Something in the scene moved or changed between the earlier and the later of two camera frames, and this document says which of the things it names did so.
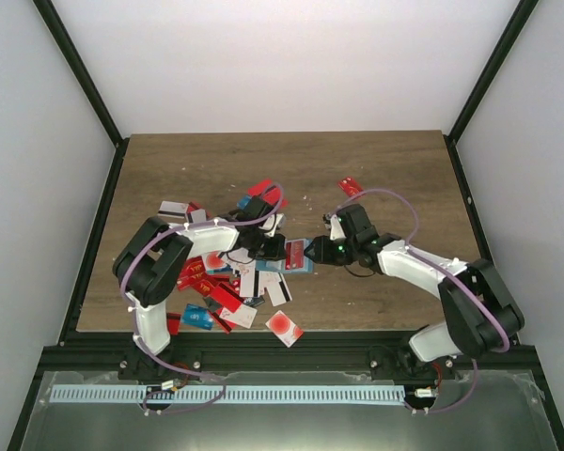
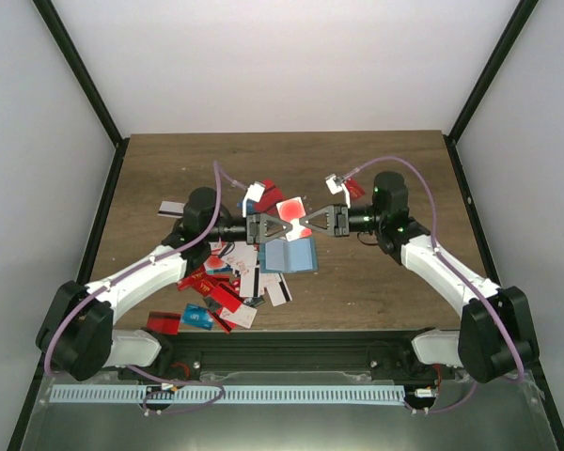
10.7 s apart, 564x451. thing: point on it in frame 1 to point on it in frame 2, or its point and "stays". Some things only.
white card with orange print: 240,259 stays
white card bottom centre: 243,316 stays
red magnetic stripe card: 270,194 stays
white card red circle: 284,328 to 291,211
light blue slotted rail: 226,395 stays
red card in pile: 226,297 stays
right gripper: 322,253 to 336,215
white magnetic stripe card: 279,292 stays
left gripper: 277,251 to 253,231
